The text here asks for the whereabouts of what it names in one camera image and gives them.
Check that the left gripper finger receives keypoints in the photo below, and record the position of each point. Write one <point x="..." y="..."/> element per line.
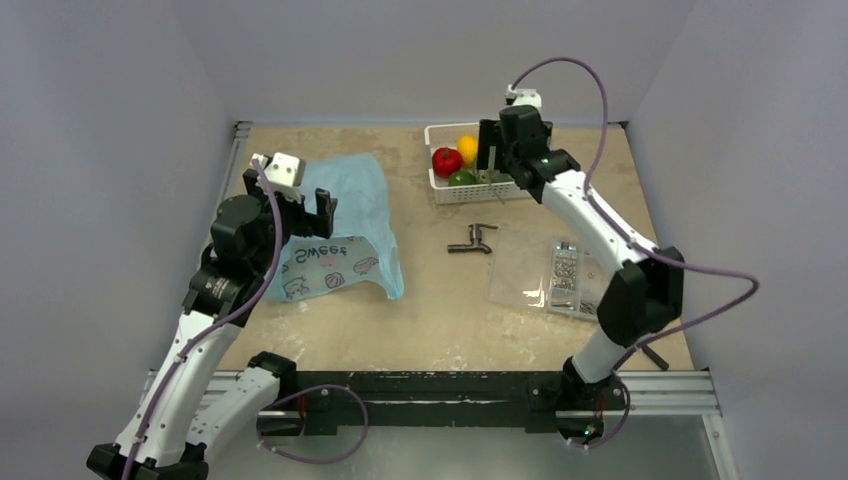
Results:
<point x="251" y="182"/>
<point x="322" y="222"/>

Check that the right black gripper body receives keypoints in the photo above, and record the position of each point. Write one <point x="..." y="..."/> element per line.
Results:
<point x="490" y="140"/>

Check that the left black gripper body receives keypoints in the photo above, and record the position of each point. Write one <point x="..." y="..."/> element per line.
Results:
<point x="293" y="218"/>

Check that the yellow fake lemon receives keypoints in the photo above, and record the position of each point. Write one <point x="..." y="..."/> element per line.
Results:
<point x="467" y="146"/>

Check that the red fake apple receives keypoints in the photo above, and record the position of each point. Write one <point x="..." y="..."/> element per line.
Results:
<point x="446" y="161"/>

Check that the green fake fruit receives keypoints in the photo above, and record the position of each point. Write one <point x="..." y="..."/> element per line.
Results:
<point x="462" y="178"/>

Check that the blue printed plastic bag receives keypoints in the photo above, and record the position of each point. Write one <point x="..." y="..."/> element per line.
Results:
<point x="362" y="246"/>

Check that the dark green fake broccoli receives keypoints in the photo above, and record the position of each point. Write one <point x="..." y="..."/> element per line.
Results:
<point x="487" y="173"/>

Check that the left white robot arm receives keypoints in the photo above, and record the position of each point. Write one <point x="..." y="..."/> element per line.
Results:
<point x="172" y="436"/>

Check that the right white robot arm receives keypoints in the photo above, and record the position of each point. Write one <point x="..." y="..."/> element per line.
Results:
<point x="645" y="289"/>

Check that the white perforated plastic basket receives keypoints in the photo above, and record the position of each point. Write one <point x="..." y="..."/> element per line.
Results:
<point x="446" y="135"/>

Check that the dark metal faucet tap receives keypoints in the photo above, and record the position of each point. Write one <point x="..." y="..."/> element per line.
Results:
<point x="475" y="243"/>

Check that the clear plastic screw box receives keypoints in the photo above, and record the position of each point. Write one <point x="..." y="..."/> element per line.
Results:
<point x="542" y="271"/>

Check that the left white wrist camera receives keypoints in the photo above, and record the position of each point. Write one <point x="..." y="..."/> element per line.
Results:
<point x="284" y="172"/>

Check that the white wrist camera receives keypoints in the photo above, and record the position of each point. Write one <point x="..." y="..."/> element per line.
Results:
<point x="523" y="97"/>
<point x="284" y="172"/>

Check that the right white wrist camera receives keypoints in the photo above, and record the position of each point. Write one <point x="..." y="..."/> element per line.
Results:
<point x="523" y="97"/>

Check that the black handled tool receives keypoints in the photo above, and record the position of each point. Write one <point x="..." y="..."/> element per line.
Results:
<point x="656" y="358"/>

